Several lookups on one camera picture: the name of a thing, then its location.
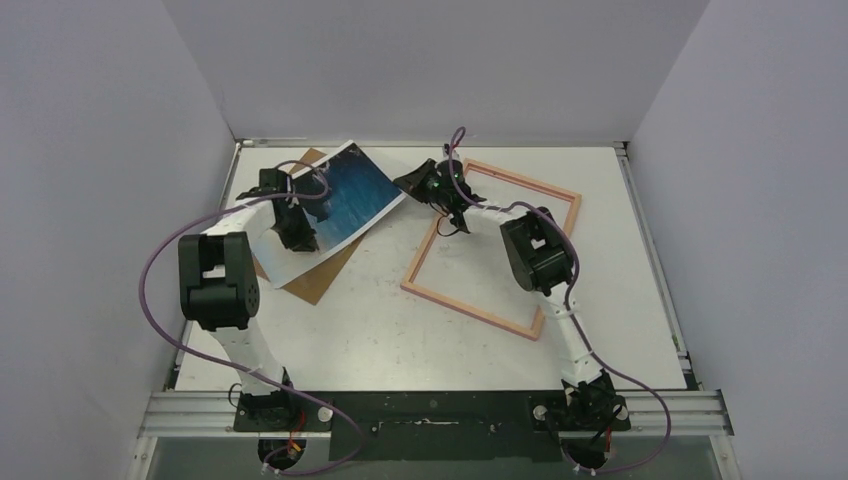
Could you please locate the brown backing board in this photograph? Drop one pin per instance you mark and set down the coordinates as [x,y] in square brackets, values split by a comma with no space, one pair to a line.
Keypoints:
[312,285]

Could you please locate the pink wooden photo frame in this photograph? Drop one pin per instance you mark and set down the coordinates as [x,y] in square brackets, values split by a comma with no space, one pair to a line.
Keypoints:
[469,273]

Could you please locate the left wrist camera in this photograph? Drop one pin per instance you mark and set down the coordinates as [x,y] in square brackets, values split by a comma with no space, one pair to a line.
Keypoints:
[270,181]

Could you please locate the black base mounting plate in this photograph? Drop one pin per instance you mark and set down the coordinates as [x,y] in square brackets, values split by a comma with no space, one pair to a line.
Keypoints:
[537,425]

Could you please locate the blue landscape photo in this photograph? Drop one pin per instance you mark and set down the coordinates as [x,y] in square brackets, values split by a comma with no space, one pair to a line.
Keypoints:
[342,195]

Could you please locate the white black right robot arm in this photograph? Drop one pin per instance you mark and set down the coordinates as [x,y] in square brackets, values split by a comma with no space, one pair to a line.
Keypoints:
[543,262]

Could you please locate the aluminium front rail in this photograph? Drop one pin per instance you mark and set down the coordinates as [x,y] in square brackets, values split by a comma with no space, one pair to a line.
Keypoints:
[188,414]

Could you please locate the aluminium table edge rail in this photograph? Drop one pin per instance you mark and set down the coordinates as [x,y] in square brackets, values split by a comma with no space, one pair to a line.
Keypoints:
[683,354]

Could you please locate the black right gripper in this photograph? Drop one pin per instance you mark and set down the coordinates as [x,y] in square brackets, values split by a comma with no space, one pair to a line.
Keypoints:
[424,182]

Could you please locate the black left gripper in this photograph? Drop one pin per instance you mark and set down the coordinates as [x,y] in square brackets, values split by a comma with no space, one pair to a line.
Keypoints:
[303,241]

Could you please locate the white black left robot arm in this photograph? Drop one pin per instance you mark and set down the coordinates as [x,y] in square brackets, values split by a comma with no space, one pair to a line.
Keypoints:
[219,290]

